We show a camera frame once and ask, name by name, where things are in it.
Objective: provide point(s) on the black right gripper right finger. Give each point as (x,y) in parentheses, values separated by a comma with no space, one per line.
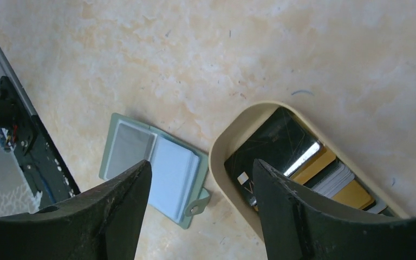
(298,223)

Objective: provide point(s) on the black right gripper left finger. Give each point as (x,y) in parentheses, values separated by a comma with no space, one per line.
(101,223)

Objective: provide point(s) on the green card holder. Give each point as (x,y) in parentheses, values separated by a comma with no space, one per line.
(179,171)

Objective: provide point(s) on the thin card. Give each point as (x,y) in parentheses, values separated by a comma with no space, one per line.
(130,145)

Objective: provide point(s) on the black VIP card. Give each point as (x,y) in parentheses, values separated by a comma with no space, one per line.
(281,142)

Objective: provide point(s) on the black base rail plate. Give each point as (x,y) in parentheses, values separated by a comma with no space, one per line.
(37,156)

